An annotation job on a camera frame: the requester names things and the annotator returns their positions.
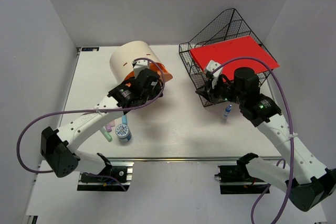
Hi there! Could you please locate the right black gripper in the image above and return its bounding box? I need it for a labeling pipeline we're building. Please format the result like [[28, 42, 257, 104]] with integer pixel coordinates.
[[195, 74, 245, 105]]

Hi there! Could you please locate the cream round drawer box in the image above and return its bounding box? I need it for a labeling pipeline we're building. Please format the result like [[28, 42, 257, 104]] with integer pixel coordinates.
[[110, 40, 173, 83]]

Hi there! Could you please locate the blue highlighter pen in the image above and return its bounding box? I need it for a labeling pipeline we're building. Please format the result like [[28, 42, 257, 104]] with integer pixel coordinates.
[[121, 115, 128, 125]]

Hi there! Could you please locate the blue patterned tape roll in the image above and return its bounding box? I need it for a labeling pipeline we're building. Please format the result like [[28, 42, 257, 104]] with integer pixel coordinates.
[[115, 124, 132, 142]]

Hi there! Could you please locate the pink highlighter pen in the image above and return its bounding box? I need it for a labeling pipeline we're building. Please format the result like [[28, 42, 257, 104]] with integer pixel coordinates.
[[105, 121, 115, 133]]

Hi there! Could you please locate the green highlighter pen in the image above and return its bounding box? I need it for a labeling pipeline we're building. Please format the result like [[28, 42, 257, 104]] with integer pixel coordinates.
[[100, 128, 112, 142]]

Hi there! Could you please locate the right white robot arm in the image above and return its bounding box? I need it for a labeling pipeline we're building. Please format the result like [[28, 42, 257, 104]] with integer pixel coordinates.
[[196, 67, 335, 212]]

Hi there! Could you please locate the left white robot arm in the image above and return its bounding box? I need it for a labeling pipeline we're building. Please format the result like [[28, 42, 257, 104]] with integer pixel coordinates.
[[40, 68, 165, 182]]

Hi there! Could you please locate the small blue-capped glue bottle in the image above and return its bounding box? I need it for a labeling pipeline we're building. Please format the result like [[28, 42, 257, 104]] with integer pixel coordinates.
[[222, 104, 232, 121]]

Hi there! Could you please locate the blue label sticker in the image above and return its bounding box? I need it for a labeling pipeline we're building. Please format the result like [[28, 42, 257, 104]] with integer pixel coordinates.
[[81, 47, 99, 51]]

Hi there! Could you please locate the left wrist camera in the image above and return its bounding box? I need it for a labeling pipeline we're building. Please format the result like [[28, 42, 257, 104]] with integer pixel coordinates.
[[132, 60, 149, 78]]

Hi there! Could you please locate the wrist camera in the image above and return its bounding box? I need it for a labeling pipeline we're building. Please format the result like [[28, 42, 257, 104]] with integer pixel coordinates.
[[205, 60, 223, 89], [132, 60, 149, 78]]

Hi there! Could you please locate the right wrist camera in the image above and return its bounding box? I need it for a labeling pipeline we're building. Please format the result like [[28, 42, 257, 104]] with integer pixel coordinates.
[[205, 60, 223, 89]]

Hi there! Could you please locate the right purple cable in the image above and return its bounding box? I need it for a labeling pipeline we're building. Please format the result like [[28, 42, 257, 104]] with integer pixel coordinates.
[[209, 56, 295, 224]]

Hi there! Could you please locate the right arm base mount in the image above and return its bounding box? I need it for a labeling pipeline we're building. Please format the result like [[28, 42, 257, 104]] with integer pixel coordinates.
[[214, 152, 284, 195]]

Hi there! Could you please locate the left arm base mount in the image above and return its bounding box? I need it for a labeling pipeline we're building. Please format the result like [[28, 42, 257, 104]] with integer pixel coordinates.
[[77, 159, 134, 192]]

